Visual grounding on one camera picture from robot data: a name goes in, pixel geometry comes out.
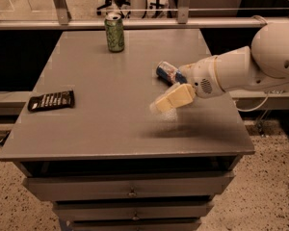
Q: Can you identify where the white cable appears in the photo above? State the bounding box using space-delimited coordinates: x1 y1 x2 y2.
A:
233 91 270 114

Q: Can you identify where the green soda can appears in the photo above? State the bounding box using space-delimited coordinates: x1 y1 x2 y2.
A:
104 13 124 53

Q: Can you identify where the silver blue Red Bull can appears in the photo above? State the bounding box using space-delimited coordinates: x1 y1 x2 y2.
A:
156 61 187 85

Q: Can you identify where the grey drawer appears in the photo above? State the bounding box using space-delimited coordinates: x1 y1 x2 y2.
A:
70 218 201 231
23 171 234 201
54 200 213 221

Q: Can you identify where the bottom grey drawer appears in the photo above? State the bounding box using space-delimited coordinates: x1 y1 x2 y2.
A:
70 218 201 231

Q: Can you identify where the grey metal railing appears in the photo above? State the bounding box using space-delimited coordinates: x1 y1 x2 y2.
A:
0 0 289 31

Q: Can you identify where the middle grey drawer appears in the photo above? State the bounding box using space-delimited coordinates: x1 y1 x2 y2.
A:
54 200 213 221

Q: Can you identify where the top grey drawer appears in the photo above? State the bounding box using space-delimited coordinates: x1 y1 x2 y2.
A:
23 171 234 201

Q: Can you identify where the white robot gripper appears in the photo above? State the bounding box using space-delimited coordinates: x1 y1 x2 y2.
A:
149 56 224 114

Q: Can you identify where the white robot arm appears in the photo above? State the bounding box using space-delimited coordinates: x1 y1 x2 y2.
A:
150 23 289 114

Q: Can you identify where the grey drawer cabinet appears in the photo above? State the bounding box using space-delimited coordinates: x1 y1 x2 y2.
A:
0 28 256 231

